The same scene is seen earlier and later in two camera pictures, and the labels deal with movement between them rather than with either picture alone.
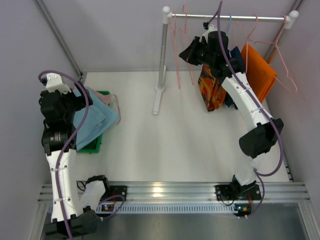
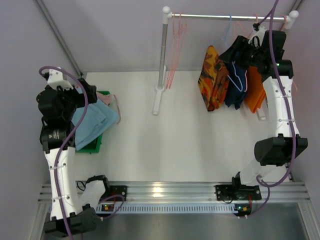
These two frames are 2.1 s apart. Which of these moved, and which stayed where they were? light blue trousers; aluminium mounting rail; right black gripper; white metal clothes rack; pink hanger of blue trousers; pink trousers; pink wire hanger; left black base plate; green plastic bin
Moved: pink wire hanger; right black gripper; pink hanger of blue trousers
Stayed: aluminium mounting rail; light blue trousers; white metal clothes rack; green plastic bin; left black base plate; pink trousers
